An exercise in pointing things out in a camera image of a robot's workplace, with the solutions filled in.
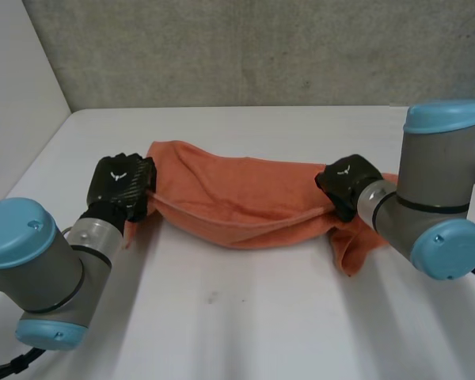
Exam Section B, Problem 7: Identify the coral towel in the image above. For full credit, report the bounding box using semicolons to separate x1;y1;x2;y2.
121;139;400;278

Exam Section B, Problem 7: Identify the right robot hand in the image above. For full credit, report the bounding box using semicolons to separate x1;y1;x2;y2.
314;154;383;223

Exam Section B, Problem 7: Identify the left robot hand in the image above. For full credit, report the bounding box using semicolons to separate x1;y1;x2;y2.
80;153;158;234

